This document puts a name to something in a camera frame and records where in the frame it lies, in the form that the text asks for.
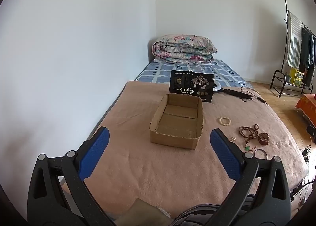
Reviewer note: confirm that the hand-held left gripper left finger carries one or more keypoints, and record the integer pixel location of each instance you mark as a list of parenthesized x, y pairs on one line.
[(95, 152)]

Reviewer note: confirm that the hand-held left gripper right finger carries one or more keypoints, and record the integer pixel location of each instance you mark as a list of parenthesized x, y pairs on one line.
[(226, 154)]

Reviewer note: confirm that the cardboard box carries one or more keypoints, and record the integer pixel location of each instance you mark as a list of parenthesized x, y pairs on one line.
[(172, 142)]

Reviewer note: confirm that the pink fleece blanket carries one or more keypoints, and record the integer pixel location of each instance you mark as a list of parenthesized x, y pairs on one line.
[(148, 166)]

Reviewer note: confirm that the person's striped pants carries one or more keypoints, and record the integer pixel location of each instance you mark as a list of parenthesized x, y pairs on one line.
[(195, 216)]

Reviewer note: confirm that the olive cloth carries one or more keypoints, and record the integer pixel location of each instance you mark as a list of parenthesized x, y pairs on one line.
[(140, 211)]

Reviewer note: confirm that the black printed bag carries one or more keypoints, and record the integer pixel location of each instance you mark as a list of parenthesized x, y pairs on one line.
[(190, 82)]

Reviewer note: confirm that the black power adapter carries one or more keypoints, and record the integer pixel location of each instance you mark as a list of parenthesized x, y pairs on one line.
[(306, 153)]

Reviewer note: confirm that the blue checkered bed sheet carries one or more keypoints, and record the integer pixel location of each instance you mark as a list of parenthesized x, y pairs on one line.
[(222, 70)]

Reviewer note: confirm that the dark object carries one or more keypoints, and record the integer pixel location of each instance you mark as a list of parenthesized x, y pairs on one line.
[(311, 133)]

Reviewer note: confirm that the orange cloth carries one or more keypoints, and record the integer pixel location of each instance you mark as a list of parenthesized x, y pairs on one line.
[(306, 107)]

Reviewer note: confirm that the small grey pot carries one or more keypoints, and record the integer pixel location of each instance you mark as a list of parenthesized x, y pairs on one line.
[(287, 77)]

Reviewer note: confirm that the yellow box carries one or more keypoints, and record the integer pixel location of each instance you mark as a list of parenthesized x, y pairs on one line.
[(297, 76)]

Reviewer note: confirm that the folded floral quilt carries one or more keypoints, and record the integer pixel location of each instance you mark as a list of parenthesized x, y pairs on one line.
[(182, 48)]

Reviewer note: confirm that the dark hanging clothes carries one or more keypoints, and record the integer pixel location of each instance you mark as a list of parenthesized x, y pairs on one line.
[(306, 53)]

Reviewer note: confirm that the striped hanging cloth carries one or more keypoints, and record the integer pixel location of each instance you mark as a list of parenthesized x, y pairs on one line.
[(293, 43)]

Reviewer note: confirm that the black metal clothes rack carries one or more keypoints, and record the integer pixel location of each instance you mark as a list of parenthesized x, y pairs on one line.
[(287, 31)]

